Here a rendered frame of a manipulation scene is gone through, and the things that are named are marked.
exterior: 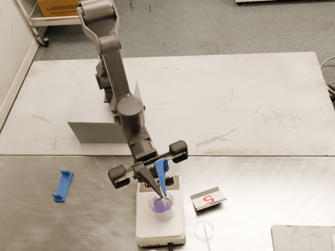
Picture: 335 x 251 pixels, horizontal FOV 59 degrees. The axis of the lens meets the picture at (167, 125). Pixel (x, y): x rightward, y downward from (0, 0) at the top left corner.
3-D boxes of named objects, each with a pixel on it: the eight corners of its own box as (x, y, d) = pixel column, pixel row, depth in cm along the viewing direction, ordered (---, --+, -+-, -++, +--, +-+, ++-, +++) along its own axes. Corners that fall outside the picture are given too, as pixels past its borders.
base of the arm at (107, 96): (105, 88, 104) (102, 75, 99) (124, 88, 103) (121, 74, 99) (102, 103, 99) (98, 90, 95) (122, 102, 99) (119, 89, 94)
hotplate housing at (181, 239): (140, 181, 94) (135, 170, 88) (181, 178, 94) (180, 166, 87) (139, 256, 81) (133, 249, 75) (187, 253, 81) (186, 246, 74)
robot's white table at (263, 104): (92, 158, 207) (33, 60, 134) (272, 159, 193) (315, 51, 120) (77, 229, 179) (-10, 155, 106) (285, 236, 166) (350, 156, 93)
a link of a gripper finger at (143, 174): (149, 164, 65) (153, 176, 70) (133, 171, 64) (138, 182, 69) (161, 191, 61) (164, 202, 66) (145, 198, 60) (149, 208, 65)
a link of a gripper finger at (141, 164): (169, 148, 67) (170, 157, 71) (130, 164, 66) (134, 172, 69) (172, 156, 66) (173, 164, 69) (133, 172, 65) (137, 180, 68)
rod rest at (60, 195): (64, 172, 99) (60, 167, 96) (74, 173, 98) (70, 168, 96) (54, 201, 93) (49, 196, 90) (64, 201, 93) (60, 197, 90)
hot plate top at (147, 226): (137, 194, 83) (136, 193, 83) (180, 191, 83) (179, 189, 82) (136, 239, 76) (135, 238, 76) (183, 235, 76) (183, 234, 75)
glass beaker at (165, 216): (151, 223, 78) (146, 212, 71) (153, 200, 82) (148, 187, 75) (178, 224, 77) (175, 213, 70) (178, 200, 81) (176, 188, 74)
